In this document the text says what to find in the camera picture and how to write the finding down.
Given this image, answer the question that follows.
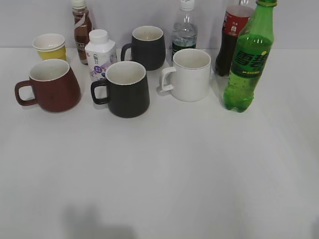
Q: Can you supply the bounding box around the red ceramic mug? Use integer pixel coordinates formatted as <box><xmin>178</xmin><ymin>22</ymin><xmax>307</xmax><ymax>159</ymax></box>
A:
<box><xmin>14</xmin><ymin>59</ymin><xmax>81</xmax><ymax>113</ymax></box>

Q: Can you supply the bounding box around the green soda bottle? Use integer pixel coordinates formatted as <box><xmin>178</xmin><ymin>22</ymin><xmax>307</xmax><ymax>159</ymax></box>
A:
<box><xmin>223</xmin><ymin>0</ymin><xmax>278</xmax><ymax>113</ymax></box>

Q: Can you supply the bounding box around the yellow paper cup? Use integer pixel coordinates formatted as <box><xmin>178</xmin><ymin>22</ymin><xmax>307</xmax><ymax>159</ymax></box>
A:
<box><xmin>32</xmin><ymin>33</ymin><xmax>67</xmax><ymax>61</ymax></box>

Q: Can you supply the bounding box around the black front ceramic mug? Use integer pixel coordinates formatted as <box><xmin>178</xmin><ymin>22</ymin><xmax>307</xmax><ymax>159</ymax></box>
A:
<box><xmin>90</xmin><ymin>61</ymin><xmax>150</xmax><ymax>118</ymax></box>

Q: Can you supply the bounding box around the white ceramic mug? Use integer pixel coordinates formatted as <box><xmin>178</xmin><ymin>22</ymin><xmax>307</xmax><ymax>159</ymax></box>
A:
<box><xmin>159</xmin><ymin>48</ymin><xmax>211</xmax><ymax>102</ymax></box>

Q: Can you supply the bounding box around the dark grey rear mug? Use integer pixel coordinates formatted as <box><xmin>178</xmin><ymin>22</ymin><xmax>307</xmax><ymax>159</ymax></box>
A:
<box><xmin>121</xmin><ymin>26</ymin><xmax>166</xmax><ymax>71</ymax></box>

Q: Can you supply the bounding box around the clear water bottle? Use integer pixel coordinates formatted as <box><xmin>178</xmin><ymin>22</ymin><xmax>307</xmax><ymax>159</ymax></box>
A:
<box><xmin>171</xmin><ymin>0</ymin><xmax>197</xmax><ymax>59</ymax></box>

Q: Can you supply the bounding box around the white yogurt drink bottle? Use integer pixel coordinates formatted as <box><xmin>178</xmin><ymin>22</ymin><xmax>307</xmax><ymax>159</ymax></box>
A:
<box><xmin>85</xmin><ymin>29</ymin><xmax>117</xmax><ymax>81</ymax></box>

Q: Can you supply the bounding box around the brown coffee drink bottle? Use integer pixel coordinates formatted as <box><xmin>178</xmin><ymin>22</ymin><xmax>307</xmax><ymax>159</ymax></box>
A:
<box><xmin>72</xmin><ymin>0</ymin><xmax>92</xmax><ymax>65</ymax></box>

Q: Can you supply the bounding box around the cola bottle red label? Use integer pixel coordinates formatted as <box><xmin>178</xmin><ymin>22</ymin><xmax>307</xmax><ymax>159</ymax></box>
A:
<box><xmin>215</xmin><ymin>0</ymin><xmax>254</xmax><ymax>77</ymax></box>

